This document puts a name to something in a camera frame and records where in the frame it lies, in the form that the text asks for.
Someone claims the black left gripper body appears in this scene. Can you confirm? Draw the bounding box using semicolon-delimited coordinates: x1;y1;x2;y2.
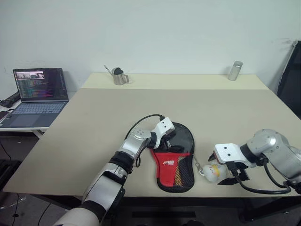
163;128;177;142

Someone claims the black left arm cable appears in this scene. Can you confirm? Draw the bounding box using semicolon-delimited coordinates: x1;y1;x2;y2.
124;114;165;168

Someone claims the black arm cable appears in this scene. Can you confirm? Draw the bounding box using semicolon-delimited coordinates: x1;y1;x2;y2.
227;161;293;195
124;114;165;168

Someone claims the steel watering can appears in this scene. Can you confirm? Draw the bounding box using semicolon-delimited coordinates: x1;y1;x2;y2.
104;65;129;85

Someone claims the steel cylinder cup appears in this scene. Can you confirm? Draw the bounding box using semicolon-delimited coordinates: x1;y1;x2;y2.
227;61;244;81

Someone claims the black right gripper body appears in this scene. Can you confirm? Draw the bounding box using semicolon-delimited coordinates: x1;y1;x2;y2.
213;153;250;182

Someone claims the black handheld controller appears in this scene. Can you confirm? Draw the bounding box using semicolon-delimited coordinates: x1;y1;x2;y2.
0;91;21;108

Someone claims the black chair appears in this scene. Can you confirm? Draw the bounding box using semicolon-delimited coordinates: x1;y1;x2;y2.
276;40;301;113

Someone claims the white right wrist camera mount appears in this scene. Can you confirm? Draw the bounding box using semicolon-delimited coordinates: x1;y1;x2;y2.
214;143;257;168

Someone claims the open grey laptop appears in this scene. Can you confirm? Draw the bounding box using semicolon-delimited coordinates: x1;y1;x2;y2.
0;67;70;129

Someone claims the black floor cable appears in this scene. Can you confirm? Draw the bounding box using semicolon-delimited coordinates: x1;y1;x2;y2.
0;140;12;163

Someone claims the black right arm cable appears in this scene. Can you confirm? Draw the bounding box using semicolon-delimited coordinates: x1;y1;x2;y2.
227;161;293;195

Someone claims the silver keychain chain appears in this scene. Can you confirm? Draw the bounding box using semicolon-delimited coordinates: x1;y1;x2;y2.
193;155;204;177

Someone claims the white plush toy keychain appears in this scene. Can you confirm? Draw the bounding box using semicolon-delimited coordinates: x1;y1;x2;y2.
201;164;228;183

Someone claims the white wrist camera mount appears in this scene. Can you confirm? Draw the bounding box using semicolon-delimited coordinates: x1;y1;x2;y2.
152;117;176;150
214;143;257;168

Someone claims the black red paddle case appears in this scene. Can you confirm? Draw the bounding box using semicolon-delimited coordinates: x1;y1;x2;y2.
148;121;196;192

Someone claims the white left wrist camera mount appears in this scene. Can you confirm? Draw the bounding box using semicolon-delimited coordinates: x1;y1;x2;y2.
152;117;176;150

